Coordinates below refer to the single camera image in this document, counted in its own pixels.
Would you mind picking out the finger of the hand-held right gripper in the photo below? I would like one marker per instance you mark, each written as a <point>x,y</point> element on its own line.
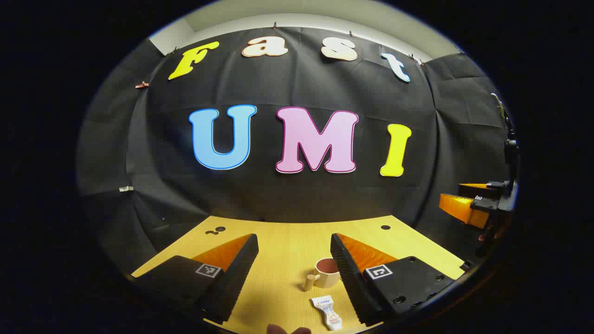
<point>478,188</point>
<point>464,208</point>

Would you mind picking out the white toothpaste tube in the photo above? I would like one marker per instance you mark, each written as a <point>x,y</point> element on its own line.
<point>327,310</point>

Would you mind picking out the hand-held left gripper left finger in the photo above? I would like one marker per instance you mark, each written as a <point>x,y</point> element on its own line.
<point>236,278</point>

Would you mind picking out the black backdrop cloth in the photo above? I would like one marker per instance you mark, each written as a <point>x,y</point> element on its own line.
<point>287,195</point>

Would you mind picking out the wooden desktop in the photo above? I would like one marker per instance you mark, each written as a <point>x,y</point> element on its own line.
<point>287,260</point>

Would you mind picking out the black desk edge bracket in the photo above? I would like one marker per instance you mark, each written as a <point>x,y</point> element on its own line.
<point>466,265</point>

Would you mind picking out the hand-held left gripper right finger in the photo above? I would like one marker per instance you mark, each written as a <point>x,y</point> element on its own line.
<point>350,283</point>

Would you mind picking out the copper cloth clip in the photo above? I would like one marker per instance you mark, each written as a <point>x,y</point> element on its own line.
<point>141,85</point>

